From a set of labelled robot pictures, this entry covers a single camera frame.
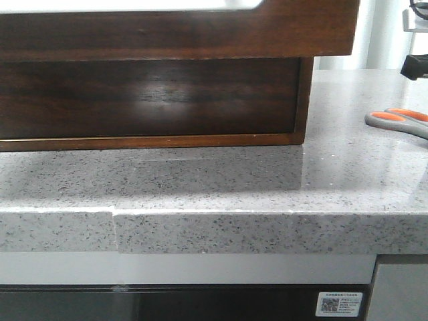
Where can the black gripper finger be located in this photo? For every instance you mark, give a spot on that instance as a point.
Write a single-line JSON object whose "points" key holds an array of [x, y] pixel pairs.
{"points": [[415, 67]]}

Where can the dark wooden drawer cabinet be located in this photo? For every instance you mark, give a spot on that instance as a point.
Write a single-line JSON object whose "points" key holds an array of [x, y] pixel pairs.
{"points": [[302, 100]]}

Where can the white window curtain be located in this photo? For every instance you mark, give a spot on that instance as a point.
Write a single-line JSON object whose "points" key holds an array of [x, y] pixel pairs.
{"points": [[380, 41]]}

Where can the black glass oven door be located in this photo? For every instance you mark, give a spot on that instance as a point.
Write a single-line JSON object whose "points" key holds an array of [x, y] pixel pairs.
{"points": [[170, 302]]}

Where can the wooden drawer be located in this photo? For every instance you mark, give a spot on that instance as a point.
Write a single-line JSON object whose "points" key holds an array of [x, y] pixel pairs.
{"points": [[273, 29], [167, 97]]}

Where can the white QR code sticker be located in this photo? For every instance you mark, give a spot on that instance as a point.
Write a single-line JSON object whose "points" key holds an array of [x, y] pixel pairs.
{"points": [[339, 304]]}

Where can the grey cabinet panel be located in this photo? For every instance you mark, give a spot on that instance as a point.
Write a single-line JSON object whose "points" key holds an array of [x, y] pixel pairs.
{"points": [[399, 288]]}

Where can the grey orange handled scissors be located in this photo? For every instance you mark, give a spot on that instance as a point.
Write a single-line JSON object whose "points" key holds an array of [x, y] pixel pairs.
{"points": [[400, 120]]}

